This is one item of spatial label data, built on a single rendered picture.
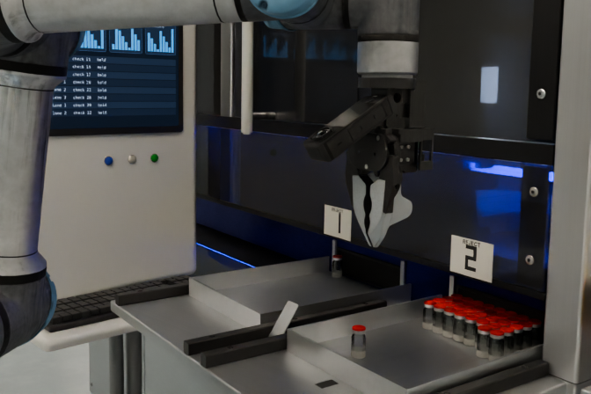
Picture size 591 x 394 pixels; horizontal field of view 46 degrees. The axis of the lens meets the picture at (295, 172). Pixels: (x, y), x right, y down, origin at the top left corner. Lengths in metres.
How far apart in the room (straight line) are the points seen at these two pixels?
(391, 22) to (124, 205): 0.99
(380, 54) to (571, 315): 0.46
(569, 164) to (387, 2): 0.35
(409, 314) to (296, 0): 0.70
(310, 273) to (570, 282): 0.66
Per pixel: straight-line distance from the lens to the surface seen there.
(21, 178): 1.03
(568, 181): 1.03
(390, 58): 0.85
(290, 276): 1.50
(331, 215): 1.40
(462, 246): 1.15
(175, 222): 1.76
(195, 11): 0.78
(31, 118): 1.01
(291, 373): 1.03
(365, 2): 0.86
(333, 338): 1.16
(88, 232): 1.65
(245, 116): 1.52
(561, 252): 1.04
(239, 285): 1.44
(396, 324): 1.24
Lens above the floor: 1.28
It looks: 7 degrees down
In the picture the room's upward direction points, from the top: 1 degrees clockwise
